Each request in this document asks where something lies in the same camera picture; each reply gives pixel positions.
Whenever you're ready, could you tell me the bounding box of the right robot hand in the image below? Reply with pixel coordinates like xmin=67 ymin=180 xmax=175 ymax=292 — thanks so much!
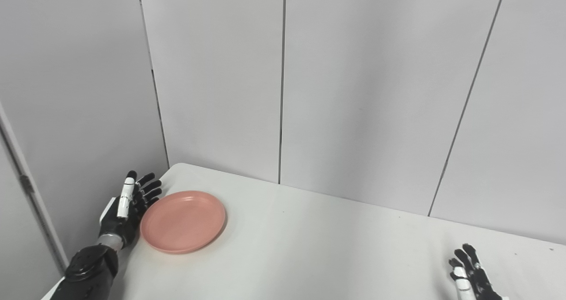
xmin=448 ymin=243 xmax=509 ymax=300

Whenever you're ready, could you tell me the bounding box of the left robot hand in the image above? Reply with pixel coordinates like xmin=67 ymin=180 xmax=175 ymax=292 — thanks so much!
xmin=98 ymin=171 xmax=163 ymax=248

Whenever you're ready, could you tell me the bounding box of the pink plate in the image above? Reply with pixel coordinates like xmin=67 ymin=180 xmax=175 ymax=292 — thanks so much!
xmin=140 ymin=190 xmax=227 ymax=254

